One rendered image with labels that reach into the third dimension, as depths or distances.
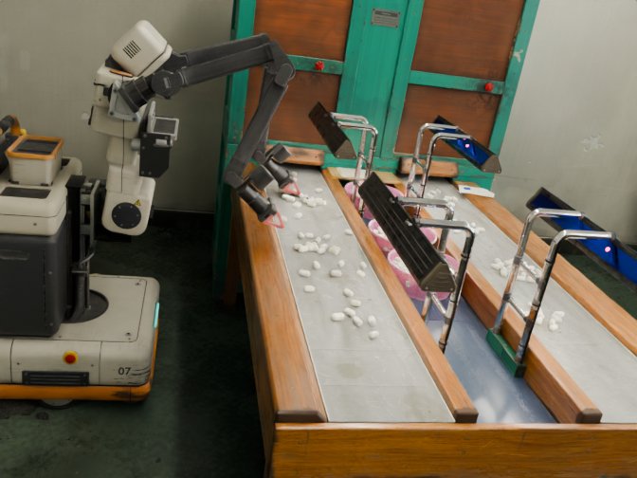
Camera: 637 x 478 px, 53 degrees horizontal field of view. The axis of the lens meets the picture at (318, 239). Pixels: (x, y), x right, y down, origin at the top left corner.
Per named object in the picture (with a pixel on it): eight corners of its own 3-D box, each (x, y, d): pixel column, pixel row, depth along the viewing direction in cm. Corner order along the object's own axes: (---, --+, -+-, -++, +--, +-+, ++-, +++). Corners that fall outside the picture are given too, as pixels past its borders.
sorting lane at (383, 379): (327, 429, 141) (328, 421, 140) (258, 171, 304) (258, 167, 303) (453, 429, 148) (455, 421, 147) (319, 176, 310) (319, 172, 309)
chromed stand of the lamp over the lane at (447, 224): (377, 375, 171) (410, 221, 154) (360, 334, 189) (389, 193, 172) (444, 376, 175) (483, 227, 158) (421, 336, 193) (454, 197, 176)
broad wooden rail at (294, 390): (265, 478, 144) (276, 412, 137) (229, 196, 307) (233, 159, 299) (318, 477, 147) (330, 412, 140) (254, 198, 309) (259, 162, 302)
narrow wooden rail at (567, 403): (570, 450, 157) (584, 413, 153) (381, 194, 320) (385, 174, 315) (590, 450, 158) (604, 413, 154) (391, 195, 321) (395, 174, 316)
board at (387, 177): (332, 178, 295) (332, 176, 294) (326, 168, 308) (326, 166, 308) (400, 184, 302) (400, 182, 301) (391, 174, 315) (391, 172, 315)
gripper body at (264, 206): (272, 200, 221) (258, 185, 218) (276, 211, 212) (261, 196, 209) (259, 212, 222) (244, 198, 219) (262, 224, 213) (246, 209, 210)
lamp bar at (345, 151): (335, 158, 225) (337, 138, 222) (307, 116, 281) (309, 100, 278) (356, 160, 227) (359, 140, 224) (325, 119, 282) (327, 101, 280)
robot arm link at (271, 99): (281, 62, 210) (281, 60, 199) (297, 70, 211) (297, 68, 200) (222, 177, 217) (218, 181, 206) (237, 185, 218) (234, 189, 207)
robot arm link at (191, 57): (273, 27, 249) (275, 29, 240) (280, 62, 255) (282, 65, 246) (159, 51, 246) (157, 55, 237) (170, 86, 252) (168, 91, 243)
